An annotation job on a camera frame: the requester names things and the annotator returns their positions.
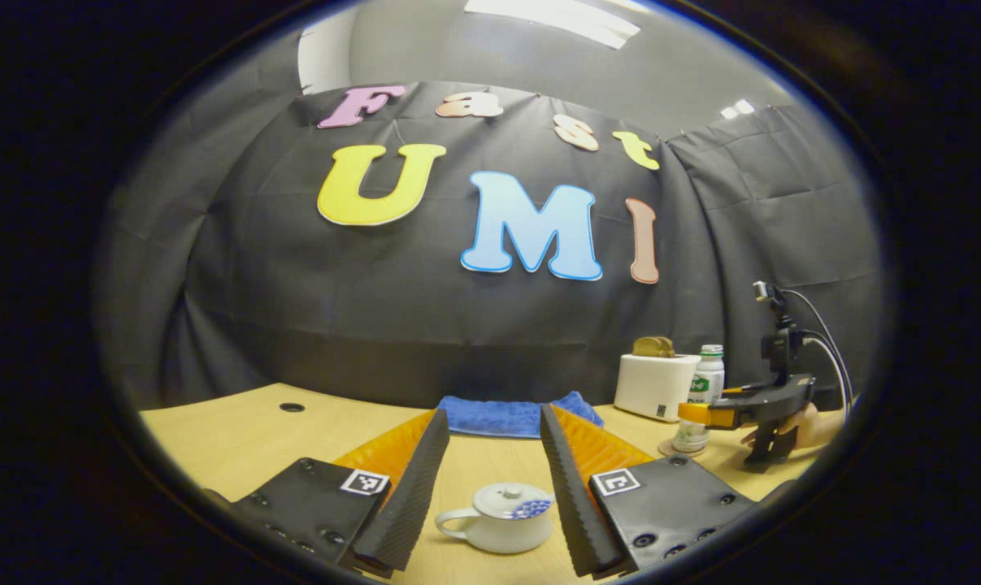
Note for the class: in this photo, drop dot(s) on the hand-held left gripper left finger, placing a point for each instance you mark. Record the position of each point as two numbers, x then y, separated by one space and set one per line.
413 496

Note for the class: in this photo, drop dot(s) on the white teacup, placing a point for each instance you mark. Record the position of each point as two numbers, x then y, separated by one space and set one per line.
498 532

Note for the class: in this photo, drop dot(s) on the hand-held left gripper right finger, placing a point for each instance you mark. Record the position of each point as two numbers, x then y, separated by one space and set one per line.
575 504

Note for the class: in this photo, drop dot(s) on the brown bread slice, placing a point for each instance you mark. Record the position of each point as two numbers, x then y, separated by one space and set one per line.
646 347
669 348

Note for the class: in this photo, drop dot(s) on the white water bottle green label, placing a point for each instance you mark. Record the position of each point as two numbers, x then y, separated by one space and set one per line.
705 382

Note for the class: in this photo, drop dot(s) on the small ceiling light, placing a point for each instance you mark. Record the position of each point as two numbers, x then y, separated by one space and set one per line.
738 107

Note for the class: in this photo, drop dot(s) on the white blue-patterned teacup lid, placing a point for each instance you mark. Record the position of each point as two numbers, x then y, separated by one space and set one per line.
510 500

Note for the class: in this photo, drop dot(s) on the black backdrop cloth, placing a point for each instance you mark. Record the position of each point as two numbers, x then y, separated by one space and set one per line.
376 309

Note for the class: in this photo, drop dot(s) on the black table grommet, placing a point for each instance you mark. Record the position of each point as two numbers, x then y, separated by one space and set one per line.
292 407

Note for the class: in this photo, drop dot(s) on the round wooden coaster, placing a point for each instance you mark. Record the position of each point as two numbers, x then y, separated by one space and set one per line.
669 448

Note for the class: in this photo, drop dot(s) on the white toaster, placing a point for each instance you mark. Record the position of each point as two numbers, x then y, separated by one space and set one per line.
653 386

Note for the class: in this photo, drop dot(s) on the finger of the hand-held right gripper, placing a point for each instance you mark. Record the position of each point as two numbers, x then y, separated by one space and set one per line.
722 414

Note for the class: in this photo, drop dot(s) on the blue towel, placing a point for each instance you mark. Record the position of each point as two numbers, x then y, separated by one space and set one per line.
498 414

